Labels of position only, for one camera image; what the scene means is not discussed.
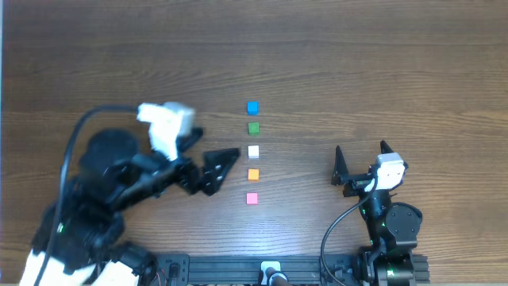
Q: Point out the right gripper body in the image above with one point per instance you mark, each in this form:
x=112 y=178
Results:
x=359 y=183

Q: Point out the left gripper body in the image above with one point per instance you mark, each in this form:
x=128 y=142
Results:
x=183 y=174

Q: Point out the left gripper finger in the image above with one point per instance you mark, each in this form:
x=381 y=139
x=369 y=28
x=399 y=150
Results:
x=220 y=167
x=191 y=138

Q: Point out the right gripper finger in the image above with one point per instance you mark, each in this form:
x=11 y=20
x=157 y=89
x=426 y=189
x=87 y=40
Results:
x=386 y=148
x=339 y=168

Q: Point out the orange cube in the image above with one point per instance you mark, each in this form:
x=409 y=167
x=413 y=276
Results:
x=253 y=175

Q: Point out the blue cube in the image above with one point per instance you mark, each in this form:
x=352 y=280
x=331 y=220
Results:
x=252 y=107

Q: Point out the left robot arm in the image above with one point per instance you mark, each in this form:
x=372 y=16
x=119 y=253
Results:
x=99 y=178

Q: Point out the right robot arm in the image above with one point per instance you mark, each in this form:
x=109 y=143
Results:
x=401 y=226

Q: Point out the white cube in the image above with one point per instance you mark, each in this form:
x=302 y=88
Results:
x=253 y=151

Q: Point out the pink cube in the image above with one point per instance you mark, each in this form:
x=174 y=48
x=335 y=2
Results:
x=252 y=198

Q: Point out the green cube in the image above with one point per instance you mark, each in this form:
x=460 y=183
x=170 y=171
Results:
x=253 y=128

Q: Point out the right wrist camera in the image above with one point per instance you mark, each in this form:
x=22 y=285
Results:
x=389 y=171

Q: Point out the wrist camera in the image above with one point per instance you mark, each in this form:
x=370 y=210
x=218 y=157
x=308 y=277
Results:
x=389 y=171
x=168 y=125

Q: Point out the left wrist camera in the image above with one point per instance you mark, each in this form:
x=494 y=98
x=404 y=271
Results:
x=168 y=125

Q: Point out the mounting rail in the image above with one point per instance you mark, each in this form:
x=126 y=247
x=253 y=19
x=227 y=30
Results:
x=230 y=270

